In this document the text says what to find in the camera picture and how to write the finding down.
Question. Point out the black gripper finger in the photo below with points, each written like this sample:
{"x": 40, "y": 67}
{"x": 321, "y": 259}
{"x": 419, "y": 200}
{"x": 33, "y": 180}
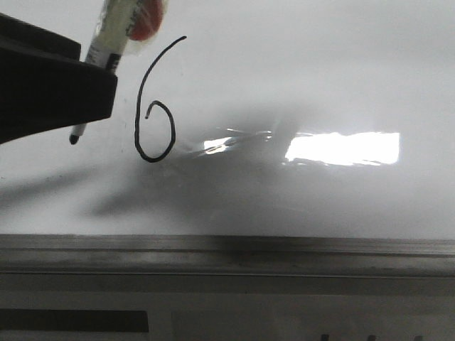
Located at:
{"x": 44, "y": 85}

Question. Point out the white black whiteboard marker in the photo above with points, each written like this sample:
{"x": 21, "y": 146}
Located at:
{"x": 123, "y": 27}

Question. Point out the white whiteboard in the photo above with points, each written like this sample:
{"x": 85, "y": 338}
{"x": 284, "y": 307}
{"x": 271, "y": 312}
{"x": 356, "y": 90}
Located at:
{"x": 287, "y": 118}

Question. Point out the black label strip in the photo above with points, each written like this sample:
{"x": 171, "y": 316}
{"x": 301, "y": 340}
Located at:
{"x": 75, "y": 320}

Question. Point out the grey metal whiteboard frame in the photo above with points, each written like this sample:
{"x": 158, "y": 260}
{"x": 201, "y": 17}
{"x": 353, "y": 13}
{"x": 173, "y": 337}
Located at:
{"x": 230, "y": 255}

